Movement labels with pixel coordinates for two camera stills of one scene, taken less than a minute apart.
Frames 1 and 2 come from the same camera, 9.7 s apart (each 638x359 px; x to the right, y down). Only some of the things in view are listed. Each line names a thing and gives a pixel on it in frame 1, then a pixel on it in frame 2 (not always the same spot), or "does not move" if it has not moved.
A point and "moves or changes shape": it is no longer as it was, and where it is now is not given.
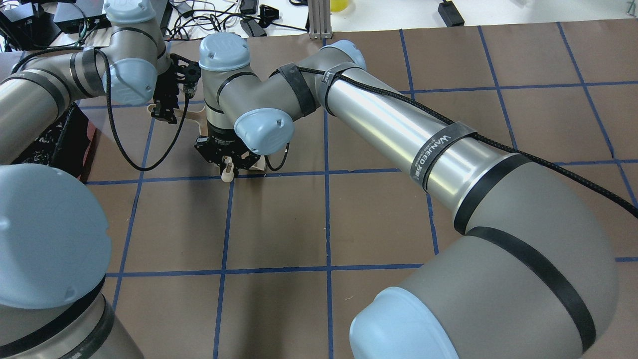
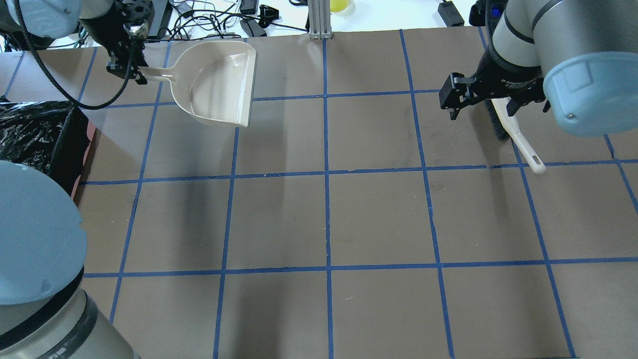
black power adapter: x=450 y=14 does not move
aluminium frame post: x=319 y=19 does not move
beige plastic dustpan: x=198 y=115 moves or changes shape
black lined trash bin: x=66 y=144 does not move
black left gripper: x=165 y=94 → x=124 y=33
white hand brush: x=228 y=173 → x=506 y=127
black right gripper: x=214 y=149 → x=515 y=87
